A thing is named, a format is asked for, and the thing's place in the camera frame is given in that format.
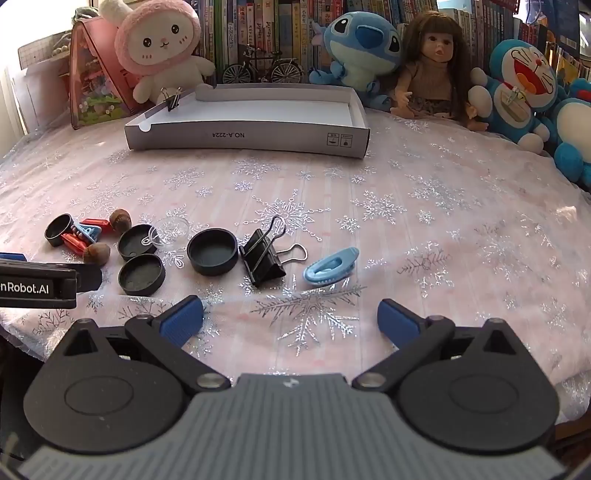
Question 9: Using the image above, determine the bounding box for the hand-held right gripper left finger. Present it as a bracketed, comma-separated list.
[44, 295, 232, 395]

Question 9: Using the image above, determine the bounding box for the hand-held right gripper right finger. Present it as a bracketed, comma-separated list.
[352, 299, 543, 394]

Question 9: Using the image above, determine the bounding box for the brown acorn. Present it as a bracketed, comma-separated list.
[83, 243, 112, 265]
[109, 209, 132, 234]

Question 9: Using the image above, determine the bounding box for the small blue plastic clip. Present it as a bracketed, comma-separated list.
[74, 223, 103, 244]

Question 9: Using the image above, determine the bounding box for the small black round lid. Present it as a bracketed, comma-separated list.
[45, 213, 76, 247]

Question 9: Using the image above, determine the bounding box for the large black round lid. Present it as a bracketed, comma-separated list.
[187, 228, 239, 277]

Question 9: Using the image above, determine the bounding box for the light blue hair clip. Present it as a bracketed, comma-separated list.
[303, 247, 360, 285]

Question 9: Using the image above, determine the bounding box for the clear plastic lid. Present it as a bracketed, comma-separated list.
[142, 217, 191, 253]

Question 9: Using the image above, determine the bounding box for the large black binder clip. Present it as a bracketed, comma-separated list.
[239, 215, 308, 289]

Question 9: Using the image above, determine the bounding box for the pink snowflake tablecloth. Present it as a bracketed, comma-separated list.
[0, 104, 591, 421]

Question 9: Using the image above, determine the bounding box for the pink house-shaped tin box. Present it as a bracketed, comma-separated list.
[69, 18, 139, 127]

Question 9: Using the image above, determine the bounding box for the white cardboard box tray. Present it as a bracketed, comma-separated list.
[124, 83, 371, 159]

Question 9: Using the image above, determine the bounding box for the pink bunny plush toy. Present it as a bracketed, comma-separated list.
[99, 0, 217, 104]

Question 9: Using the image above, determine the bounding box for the blue robot cat plush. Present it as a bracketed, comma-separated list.
[549, 78, 591, 188]
[468, 39, 561, 155]

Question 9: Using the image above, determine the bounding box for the long-haired baby doll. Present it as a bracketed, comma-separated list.
[390, 11, 490, 133]

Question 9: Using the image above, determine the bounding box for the black miniature bicycle model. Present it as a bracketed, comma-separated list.
[222, 46, 305, 85]

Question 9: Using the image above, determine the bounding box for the blue alien plush toy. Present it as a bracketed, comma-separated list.
[308, 11, 403, 112]

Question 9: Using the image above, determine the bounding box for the row of books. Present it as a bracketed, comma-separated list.
[185, 0, 591, 86]

